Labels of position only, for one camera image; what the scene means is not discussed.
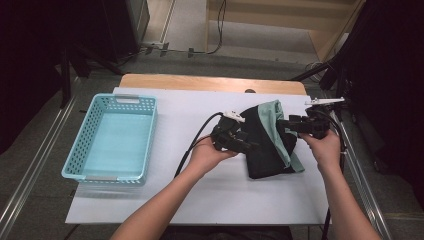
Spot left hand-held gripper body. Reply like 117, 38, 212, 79
210, 110, 247, 153

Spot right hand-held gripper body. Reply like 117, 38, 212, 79
299, 96, 346, 140

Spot black and green t-shirt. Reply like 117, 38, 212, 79
238, 99, 306, 180

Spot light blue plastic basket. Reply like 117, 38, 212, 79
61, 93, 159, 185

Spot person's right hand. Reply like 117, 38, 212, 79
299, 128, 342, 174

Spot person's left hand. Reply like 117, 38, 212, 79
188, 134, 239, 176

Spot white table cover sheet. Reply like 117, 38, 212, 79
65, 87, 333, 226

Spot black stand legs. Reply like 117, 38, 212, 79
289, 56, 354, 101
59, 43, 124, 109

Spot person's dark clothing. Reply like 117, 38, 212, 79
159, 225, 294, 240

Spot light wooden steps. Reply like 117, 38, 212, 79
204, 0, 368, 63

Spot white power strip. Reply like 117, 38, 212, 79
139, 40, 171, 52

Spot grey metal cabinet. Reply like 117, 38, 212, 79
124, 0, 151, 44

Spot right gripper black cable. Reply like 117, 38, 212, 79
321, 109, 348, 240

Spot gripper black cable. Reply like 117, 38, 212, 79
321, 109, 348, 240
173, 111, 224, 178

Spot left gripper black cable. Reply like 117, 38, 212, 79
173, 111, 224, 178

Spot metal floor rail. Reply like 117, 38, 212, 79
0, 76, 81, 234
319, 89, 394, 240

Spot black hanging cable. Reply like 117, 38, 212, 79
205, 0, 228, 56

